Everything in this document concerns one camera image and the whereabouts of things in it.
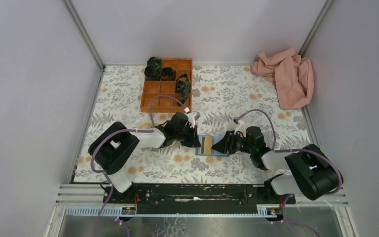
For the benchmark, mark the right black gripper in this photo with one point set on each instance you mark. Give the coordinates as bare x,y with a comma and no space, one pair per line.
226,143

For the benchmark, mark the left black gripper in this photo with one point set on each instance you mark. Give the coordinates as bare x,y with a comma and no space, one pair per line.
193,140

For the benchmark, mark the blue leather card holder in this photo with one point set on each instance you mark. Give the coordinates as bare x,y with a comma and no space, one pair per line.
216,139

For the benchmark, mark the gold striped credit card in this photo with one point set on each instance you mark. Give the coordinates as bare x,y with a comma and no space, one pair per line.
206,145

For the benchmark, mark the beige oval tray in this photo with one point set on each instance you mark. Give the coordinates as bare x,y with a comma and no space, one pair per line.
146,126

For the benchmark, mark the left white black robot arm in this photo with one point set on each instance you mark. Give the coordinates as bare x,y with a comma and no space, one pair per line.
112,149

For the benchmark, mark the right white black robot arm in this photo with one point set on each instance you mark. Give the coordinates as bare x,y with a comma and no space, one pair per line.
312,174

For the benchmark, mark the floral patterned table mat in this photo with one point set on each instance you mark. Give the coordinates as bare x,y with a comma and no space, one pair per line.
219,94

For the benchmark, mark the orange compartment organizer box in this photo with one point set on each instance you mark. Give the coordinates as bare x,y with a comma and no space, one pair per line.
160,96

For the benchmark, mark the dark rolled belt middle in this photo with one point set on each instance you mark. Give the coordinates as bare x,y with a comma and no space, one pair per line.
168,74

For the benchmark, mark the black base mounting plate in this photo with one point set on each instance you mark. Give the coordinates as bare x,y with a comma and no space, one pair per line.
158,198

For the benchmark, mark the dark rolled belt top-left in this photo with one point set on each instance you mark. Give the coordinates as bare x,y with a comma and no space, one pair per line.
152,73

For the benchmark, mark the dark rolled belt outside box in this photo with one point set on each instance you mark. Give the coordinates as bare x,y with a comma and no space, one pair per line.
154,62

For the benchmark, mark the pink crumpled cloth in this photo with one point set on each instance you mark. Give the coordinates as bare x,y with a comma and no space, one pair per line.
291,74

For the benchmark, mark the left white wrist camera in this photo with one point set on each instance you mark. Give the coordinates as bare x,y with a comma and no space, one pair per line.
192,117

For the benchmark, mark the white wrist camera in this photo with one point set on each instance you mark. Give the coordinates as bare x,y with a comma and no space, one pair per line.
240,125
192,117

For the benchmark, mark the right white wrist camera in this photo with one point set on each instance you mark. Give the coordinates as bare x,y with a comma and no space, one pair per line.
240,125

